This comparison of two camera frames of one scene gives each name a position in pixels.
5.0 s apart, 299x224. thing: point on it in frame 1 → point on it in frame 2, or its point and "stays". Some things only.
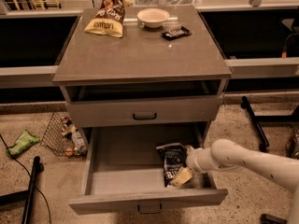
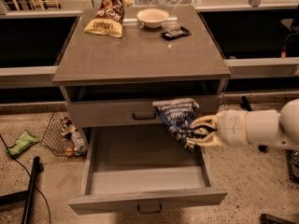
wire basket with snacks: [64, 137] stays
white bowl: [153, 18] stays
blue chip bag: [174, 160] → [178, 114]
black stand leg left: [24, 196] stays
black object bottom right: [267, 218] stays
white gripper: [192, 161] → [231, 125]
